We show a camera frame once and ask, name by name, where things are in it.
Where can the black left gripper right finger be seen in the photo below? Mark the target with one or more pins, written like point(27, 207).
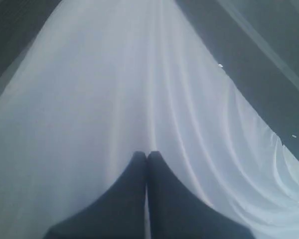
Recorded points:
point(176, 213)

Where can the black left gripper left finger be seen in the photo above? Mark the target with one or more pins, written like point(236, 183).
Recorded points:
point(118, 214)

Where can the white backdrop cloth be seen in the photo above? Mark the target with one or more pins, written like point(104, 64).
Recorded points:
point(106, 78)

